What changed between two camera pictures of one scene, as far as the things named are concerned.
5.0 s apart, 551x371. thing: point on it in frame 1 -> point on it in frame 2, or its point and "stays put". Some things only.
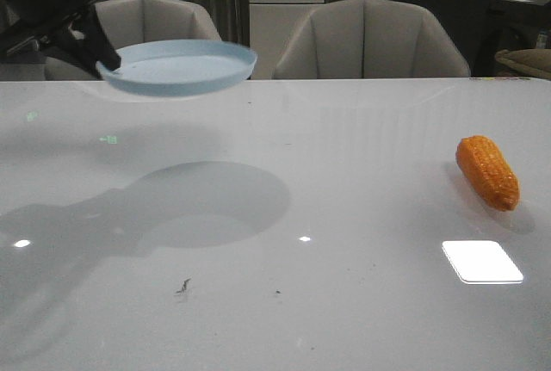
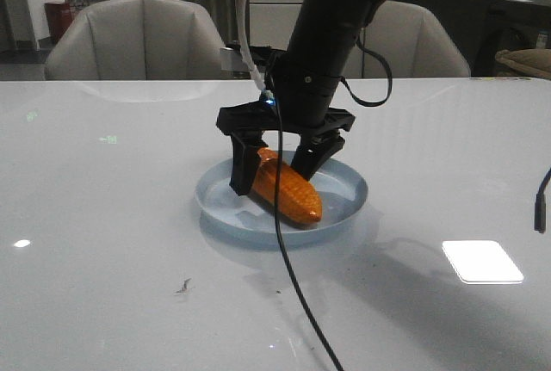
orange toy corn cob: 488,172 -> 299,199
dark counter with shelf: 488,12 stays put
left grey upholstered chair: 133,19 stays put
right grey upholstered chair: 367,38 stays put
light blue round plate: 167,68 -> 340,189
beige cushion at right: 535,62 stays put
